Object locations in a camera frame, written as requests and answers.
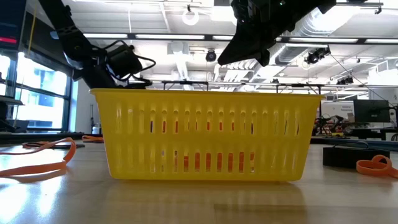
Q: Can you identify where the operator monitor with red bar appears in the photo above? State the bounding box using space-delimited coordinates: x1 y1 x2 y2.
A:
0 0 27 54

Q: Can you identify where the white coiled cable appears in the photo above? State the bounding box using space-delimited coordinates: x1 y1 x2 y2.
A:
182 9 200 27

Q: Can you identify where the wide black rubber band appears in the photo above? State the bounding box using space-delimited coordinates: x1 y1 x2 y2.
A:
322 141 391 170

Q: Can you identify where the black ceiling-hung camera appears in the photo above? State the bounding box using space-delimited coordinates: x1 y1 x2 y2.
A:
303 46 331 65
205 49 218 63

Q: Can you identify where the orange rubber band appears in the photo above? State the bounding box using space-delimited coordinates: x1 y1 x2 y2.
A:
356 154 398 179
0 138 76 178
22 141 85 150
81 135 104 144

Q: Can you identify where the silver ventilation duct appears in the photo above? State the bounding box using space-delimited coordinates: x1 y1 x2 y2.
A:
275 7 355 66

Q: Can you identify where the window with dark frame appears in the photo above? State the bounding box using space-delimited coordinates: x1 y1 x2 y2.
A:
0 54 73 131

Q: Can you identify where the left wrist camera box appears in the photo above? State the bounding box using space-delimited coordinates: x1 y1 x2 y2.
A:
106 42 144 79

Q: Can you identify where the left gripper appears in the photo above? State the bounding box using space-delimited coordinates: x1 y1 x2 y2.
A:
73 57 153 90

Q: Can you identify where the yellow plastic basket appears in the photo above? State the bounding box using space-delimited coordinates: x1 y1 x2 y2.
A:
89 88 326 183

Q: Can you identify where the black desktop monitor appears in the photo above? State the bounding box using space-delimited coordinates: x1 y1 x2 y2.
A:
353 99 392 124

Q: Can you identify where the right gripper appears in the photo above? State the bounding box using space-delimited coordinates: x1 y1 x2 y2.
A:
217 0 336 67

